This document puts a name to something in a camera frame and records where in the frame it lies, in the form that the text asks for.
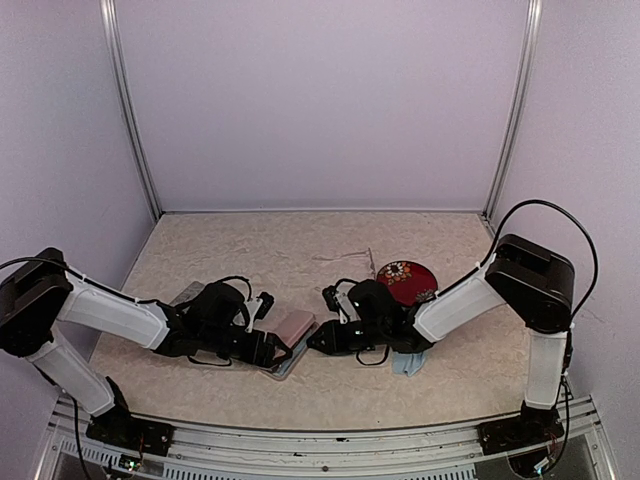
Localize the front aluminium rail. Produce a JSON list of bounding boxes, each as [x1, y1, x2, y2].
[[34, 394, 616, 480]]

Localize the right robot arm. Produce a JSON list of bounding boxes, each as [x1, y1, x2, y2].
[[307, 234, 575, 455]]

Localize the aluminium frame post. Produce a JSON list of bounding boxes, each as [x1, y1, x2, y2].
[[483, 0, 543, 223], [99, 0, 164, 223]]

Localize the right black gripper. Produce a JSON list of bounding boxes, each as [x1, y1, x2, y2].
[[306, 320, 387, 356]]

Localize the grey glasses case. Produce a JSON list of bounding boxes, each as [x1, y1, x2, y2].
[[170, 281, 205, 306]]

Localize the left aluminium frame post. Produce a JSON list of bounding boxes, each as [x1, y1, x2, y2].
[[99, 0, 164, 223]]

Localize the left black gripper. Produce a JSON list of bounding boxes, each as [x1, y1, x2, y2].
[[201, 324, 292, 368]]

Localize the small blue cleaning cloth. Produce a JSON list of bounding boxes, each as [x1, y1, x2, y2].
[[392, 351, 427, 377]]

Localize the clear pink glasses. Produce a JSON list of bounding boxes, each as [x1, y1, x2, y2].
[[311, 248, 376, 283]]

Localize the right aluminium frame post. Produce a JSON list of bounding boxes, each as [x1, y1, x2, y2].
[[483, 0, 543, 223]]

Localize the pink glasses case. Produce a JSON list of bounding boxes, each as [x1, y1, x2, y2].
[[264, 310, 319, 380]]

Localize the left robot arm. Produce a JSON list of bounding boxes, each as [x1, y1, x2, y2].
[[1, 248, 307, 455]]

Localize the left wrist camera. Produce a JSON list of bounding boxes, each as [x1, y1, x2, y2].
[[245, 292, 275, 333]]

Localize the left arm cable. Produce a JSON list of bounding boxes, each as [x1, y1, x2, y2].
[[0, 257, 254, 306]]

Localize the red floral plate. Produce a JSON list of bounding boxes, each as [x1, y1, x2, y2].
[[376, 260, 439, 307]]

